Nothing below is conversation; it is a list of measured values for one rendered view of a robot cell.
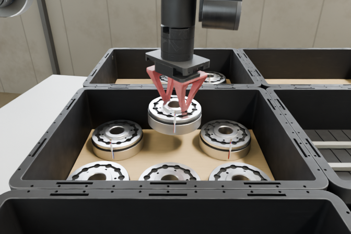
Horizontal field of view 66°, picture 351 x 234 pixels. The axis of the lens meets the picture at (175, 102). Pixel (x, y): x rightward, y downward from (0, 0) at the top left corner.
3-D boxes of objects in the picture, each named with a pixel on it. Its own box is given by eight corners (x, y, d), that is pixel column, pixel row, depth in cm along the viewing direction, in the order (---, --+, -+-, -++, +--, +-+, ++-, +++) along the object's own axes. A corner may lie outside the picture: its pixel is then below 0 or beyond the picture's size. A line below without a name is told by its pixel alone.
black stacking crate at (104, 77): (89, 131, 65) (81, 88, 60) (114, 82, 91) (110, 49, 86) (255, 132, 65) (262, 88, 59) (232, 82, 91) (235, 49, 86)
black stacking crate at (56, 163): (28, 250, 38) (4, 191, 33) (88, 132, 64) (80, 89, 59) (310, 251, 38) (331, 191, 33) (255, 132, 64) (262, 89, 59)
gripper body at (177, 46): (170, 55, 54) (171, 17, 50) (210, 70, 47) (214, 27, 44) (144, 62, 50) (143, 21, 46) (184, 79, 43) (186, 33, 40)
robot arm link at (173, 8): (164, -16, 45) (157, -14, 40) (206, -15, 44) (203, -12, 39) (164, 25, 48) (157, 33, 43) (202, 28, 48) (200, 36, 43)
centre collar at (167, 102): (161, 113, 50) (161, 109, 50) (162, 101, 54) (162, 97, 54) (188, 113, 50) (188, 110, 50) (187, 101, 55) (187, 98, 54)
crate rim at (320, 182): (7, 202, 34) (1, 188, 32) (81, 96, 60) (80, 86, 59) (329, 203, 34) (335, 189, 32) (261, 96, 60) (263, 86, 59)
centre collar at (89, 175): (75, 194, 41) (75, 190, 41) (86, 171, 45) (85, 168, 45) (108, 194, 41) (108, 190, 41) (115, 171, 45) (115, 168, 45)
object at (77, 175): (52, 209, 39) (51, 206, 39) (76, 163, 48) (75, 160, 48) (123, 210, 39) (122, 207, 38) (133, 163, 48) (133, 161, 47)
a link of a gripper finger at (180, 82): (178, 96, 56) (180, 52, 52) (205, 109, 52) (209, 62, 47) (153, 107, 52) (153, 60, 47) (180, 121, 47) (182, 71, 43)
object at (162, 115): (146, 121, 48) (145, 119, 48) (151, 96, 57) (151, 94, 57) (202, 123, 48) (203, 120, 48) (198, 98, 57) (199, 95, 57)
